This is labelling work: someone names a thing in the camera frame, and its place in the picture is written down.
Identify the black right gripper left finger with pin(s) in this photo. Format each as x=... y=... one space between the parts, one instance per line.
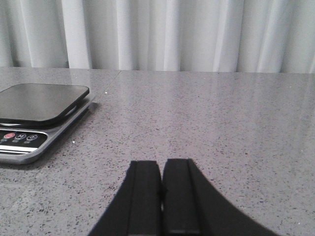
x=136 y=208

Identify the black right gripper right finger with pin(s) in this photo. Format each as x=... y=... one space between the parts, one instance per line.
x=193 y=207

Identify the grey digital kitchen scale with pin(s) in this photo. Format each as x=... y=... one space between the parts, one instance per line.
x=33 y=116

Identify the white pleated curtain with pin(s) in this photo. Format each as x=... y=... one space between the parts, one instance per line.
x=166 y=35

